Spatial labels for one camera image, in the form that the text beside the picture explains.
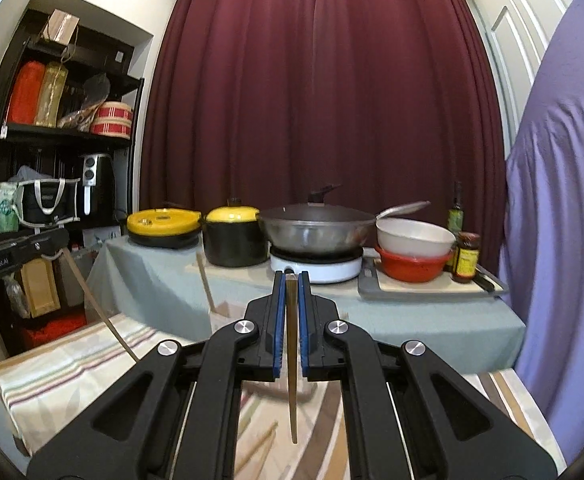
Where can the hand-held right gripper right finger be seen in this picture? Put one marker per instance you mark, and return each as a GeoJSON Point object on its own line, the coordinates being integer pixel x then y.
{"type": "Point", "coordinates": [306, 340]}

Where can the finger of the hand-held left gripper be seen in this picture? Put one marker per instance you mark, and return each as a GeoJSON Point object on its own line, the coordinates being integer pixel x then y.
{"type": "Point", "coordinates": [46, 244]}

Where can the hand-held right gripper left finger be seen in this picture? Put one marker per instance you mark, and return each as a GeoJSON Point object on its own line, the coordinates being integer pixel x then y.
{"type": "Point", "coordinates": [277, 340]}

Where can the dark brown wooden chopstick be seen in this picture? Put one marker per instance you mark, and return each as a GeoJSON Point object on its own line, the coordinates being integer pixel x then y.
{"type": "Point", "coordinates": [292, 400]}

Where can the light brown wooden chopstick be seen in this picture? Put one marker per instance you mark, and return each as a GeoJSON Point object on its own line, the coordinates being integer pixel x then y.
{"type": "Point", "coordinates": [101, 312]}

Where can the black bag with white trim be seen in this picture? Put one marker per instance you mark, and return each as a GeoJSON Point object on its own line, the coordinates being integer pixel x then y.
{"type": "Point", "coordinates": [46, 200]}

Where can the wooden box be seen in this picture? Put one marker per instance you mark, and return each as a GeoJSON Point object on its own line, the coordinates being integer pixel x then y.
{"type": "Point", "coordinates": [39, 287]}

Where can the green and white packet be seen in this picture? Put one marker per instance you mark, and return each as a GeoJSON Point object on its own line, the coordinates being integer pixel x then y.
{"type": "Point", "coordinates": [6, 207]}

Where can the white induction cooker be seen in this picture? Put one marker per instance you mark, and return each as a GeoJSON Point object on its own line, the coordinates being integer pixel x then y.
{"type": "Point", "coordinates": [322, 270]}

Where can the black air fryer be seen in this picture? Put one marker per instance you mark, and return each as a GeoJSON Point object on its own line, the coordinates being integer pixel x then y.
{"type": "Point", "coordinates": [99, 185]}

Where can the red cushion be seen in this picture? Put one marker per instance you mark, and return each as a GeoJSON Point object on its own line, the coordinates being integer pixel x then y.
{"type": "Point", "coordinates": [56, 330]}

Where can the black pot with yellow lid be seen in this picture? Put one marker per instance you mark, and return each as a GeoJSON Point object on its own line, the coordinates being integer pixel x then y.
{"type": "Point", "coordinates": [231, 242]}

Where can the steel wok with lid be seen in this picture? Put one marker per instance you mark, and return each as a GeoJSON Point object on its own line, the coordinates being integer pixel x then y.
{"type": "Point", "coordinates": [312, 232]}

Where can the grey green tablecloth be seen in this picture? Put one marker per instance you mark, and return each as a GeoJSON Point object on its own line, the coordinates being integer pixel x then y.
{"type": "Point", "coordinates": [422, 325]}

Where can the yellow electric griddle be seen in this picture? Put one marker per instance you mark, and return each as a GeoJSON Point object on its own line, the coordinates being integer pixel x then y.
{"type": "Point", "coordinates": [161, 222]}

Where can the grey cutting board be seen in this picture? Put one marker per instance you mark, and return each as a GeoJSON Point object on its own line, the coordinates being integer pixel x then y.
{"type": "Point", "coordinates": [422, 290]}

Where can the red bowl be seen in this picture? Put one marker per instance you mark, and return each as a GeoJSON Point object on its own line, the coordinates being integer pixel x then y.
{"type": "Point", "coordinates": [412, 267]}

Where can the striped cloth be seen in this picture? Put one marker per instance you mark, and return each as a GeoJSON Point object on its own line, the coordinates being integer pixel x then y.
{"type": "Point", "coordinates": [71, 375]}

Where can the red striped round tin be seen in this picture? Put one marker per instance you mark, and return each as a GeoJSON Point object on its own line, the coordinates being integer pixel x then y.
{"type": "Point", "coordinates": [111, 120]}

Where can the white bowl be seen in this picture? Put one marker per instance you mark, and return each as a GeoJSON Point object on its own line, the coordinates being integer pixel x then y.
{"type": "Point", "coordinates": [414, 240]}

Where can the yellow transparent bag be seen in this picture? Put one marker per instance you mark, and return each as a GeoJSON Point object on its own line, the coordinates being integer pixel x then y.
{"type": "Point", "coordinates": [50, 95]}

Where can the red mesh bag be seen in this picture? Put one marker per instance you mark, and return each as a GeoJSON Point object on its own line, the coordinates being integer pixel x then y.
{"type": "Point", "coordinates": [25, 92]}

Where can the dark plastic bag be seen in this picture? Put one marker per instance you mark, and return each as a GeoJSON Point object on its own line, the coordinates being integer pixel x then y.
{"type": "Point", "coordinates": [94, 91]}

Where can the brown sauce jar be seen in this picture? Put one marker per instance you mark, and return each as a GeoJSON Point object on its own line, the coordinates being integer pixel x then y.
{"type": "Point", "coordinates": [466, 260]}

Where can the green oil bottle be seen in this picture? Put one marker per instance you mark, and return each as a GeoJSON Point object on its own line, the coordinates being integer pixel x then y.
{"type": "Point", "coordinates": [455, 220]}

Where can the brown cardboard box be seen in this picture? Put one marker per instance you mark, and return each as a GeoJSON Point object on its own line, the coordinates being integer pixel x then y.
{"type": "Point", "coordinates": [61, 27]}

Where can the maroon curtain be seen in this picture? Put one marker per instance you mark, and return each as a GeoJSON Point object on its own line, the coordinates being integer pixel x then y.
{"type": "Point", "coordinates": [322, 100]}

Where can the purple cloth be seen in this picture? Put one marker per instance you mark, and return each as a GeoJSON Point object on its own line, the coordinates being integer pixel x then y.
{"type": "Point", "coordinates": [562, 260]}

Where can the white door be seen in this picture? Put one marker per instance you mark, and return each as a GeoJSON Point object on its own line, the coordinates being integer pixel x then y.
{"type": "Point", "coordinates": [527, 20]}

